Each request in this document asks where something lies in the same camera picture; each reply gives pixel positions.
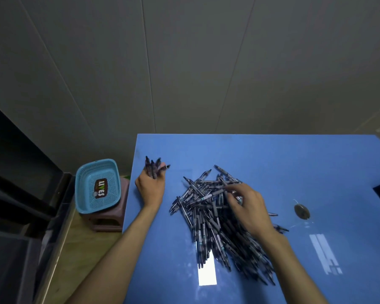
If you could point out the person's right hand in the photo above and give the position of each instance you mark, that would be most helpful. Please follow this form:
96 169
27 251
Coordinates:
253 212

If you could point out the person's left hand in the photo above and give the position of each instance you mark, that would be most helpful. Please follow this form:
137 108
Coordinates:
152 189

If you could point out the grey retractable pen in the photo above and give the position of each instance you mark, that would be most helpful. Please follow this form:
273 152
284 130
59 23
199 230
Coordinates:
153 167
158 163
147 164
164 168

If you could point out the pile of grey pens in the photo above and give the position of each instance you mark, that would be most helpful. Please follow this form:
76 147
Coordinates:
209 224

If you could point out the person's left forearm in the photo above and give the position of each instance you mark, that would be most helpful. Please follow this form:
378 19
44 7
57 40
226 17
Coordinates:
114 259

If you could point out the person's right forearm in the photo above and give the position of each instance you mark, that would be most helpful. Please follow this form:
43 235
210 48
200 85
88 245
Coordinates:
294 272

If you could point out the small round metal disc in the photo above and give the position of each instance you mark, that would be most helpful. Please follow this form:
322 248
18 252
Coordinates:
301 212

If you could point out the brown plastic stool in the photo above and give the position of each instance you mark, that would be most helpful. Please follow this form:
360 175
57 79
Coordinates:
107 223

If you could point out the blue plastic basket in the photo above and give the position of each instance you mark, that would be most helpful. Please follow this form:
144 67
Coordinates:
85 189

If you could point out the blue table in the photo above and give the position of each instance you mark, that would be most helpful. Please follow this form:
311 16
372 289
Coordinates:
304 161

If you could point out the black shelf unit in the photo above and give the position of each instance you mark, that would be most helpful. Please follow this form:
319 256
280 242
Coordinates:
12 218

